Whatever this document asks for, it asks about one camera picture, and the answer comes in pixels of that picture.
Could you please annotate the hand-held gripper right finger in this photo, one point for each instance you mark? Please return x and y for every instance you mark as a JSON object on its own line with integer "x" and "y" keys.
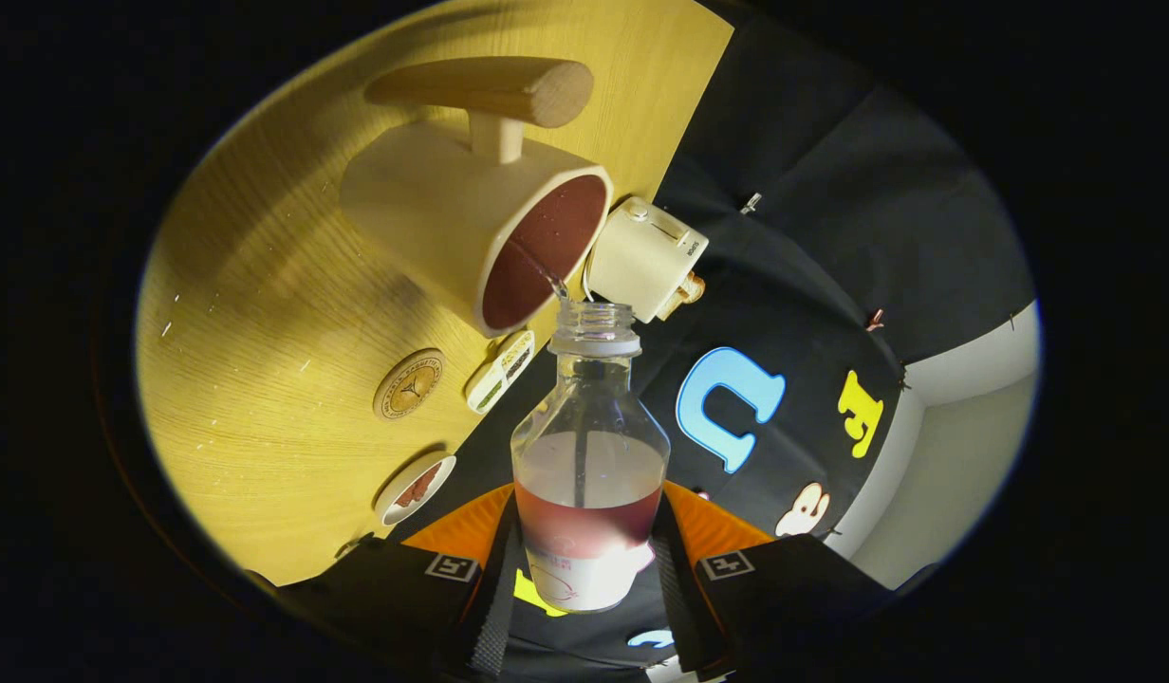
{"x": 679, "y": 607}

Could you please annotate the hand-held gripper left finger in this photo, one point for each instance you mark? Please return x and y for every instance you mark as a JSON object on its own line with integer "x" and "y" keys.
{"x": 494, "y": 617}

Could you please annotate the clear juice bottle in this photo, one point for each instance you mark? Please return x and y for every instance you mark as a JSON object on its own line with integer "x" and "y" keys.
{"x": 589, "y": 455}

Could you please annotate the round cork coaster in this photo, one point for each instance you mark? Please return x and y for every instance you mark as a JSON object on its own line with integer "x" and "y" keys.
{"x": 409, "y": 384}

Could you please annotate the white round plate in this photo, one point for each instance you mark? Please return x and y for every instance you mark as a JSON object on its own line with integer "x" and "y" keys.
{"x": 395, "y": 512}

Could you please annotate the reddish brown food piece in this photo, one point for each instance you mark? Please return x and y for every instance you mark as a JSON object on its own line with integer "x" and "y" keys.
{"x": 427, "y": 477}
{"x": 409, "y": 495}

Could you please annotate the white divided condiment dish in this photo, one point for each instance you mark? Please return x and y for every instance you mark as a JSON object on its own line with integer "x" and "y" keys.
{"x": 499, "y": 372}

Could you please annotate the toast slice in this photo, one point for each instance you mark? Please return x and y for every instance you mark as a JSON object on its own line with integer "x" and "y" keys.
{"x": 687, "y": 292}

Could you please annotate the red clip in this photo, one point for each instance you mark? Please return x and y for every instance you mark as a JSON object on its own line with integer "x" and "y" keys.
{"x": 874, "y": 320}

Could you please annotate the cream toaster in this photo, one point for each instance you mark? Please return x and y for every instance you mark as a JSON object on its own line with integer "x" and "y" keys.
{"x": 641, "y": 256}

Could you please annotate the wooden table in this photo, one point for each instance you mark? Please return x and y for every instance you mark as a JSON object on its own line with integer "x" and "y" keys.
{"x": 262, "y": 332}

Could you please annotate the silver metal clip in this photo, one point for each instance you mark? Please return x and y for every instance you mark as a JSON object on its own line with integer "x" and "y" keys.
{"x": 751, "y": 202}

